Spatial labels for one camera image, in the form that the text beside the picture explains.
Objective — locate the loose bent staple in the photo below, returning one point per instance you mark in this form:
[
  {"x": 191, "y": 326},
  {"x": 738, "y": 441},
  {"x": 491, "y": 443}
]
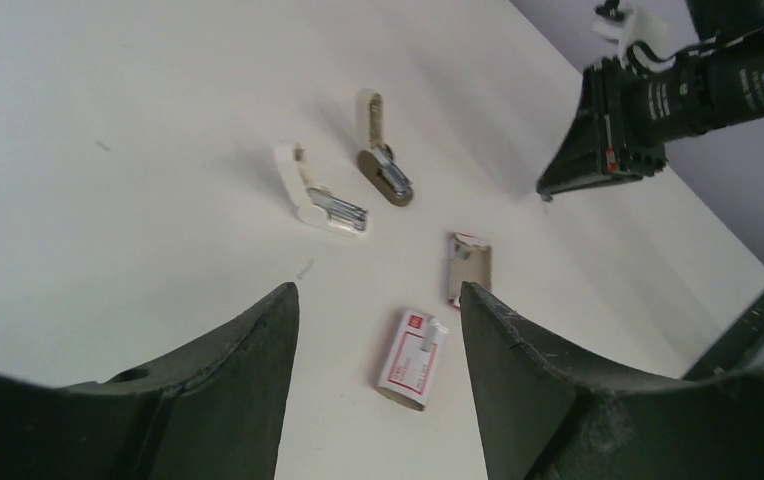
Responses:
[{"x": 304, "y": 271}]

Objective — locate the cardboard staple box tray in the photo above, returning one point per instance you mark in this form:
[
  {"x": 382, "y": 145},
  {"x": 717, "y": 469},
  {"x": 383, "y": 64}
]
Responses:
[{"x": 469, "y": 261}]

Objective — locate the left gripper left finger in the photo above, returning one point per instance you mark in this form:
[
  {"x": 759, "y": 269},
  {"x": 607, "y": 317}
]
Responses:
[{"x": 211, "y": 409}]

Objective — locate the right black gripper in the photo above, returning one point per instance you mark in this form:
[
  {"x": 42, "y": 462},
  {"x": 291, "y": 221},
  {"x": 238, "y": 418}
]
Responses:
[{"x": 600, "y": 148}]

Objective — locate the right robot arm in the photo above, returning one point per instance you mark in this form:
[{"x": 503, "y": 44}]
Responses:
[{"x": 633, "y": 103}]

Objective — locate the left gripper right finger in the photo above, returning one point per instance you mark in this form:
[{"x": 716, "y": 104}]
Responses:
[{"x": 548, "y": 408}]

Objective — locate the red white staple box sleeve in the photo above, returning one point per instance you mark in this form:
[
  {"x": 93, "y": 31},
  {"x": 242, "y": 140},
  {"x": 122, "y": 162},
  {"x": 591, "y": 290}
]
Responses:
[{"x": 408, "y": 374}]

